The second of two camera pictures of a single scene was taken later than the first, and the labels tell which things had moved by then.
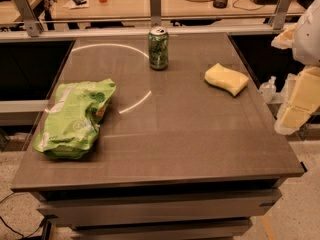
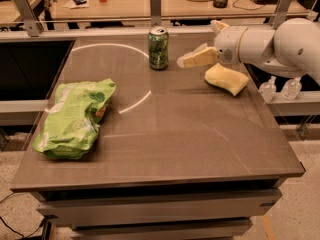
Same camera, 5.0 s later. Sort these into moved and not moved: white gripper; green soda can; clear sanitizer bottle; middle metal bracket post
Moved: white gripper
Not moved: clear sanitizer bottle; green soda can; middle metal bracket post
